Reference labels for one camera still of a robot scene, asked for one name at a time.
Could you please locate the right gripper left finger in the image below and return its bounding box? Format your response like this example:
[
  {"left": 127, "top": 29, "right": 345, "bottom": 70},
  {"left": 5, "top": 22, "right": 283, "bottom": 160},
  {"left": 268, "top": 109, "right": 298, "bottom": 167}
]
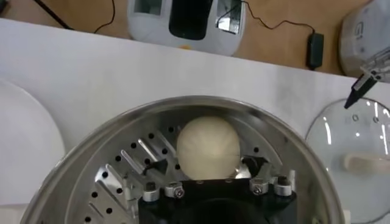
[{"left": 121, "top": 158, "right": 186, "bottom": 214}]

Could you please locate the black charger brick with cord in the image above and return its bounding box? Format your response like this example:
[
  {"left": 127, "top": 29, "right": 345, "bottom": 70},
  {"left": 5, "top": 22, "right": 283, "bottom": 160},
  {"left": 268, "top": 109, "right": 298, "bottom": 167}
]
[{"left": 242, "top": 0, "right": 325, "bottom": 71}]

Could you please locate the thin black floor cable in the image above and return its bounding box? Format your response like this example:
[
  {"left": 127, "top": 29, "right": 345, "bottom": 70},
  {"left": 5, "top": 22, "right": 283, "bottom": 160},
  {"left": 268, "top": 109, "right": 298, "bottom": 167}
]
[{"left": 93, "top": 0, "right": 116, "bottom": 34}]

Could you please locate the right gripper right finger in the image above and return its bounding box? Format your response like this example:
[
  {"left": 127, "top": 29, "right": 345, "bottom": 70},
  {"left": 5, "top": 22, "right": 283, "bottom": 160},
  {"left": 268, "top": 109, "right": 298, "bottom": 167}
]
[{"left": 236, "top": 155, "right": 297, "bottom": 197}]

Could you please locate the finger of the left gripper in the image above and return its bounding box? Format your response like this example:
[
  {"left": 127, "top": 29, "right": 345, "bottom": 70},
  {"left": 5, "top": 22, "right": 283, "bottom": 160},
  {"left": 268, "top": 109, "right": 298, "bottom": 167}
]
[{"left": 343, "top": 45, "right": 390, "bottom": 110}]

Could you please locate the thick black floor cable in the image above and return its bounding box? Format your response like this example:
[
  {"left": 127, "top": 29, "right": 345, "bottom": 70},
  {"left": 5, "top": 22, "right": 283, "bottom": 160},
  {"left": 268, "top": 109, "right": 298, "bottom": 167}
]
[{"left": 32, "top": 0, "right": 74, "bottom": 31}]

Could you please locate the white robot base black panel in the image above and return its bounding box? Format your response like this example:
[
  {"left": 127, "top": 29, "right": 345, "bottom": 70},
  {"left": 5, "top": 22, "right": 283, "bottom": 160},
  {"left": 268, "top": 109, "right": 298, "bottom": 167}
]
[{"left": 126, "top": 0, "right": 247, "bottom": 58}]

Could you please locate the round glass lid beige handle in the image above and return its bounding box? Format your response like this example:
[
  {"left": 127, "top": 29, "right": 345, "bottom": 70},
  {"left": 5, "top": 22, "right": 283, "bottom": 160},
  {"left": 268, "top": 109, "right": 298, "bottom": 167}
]
[{"left": 305, "top": 97, "right": 390, "bottom": 224}]

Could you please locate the white round plate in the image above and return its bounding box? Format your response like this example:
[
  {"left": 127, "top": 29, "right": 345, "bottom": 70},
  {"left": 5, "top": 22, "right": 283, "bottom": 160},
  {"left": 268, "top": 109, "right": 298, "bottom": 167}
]
[{"left": 0, "top": 78, "right": 67, "bottom": 208}]

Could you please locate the perforated stainless steel steamer basket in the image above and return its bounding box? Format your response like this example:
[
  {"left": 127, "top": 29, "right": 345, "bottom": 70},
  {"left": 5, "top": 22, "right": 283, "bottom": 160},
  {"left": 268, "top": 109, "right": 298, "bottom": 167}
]
[{"left": 19, "top": 96, "right": 347, "bottom": 224}]

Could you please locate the white steamed baozi bun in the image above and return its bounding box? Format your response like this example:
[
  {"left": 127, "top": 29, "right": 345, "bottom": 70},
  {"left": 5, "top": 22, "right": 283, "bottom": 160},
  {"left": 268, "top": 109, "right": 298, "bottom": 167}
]
[{"left": 175, "top": 115, "right": 242, "bottom": 181}]

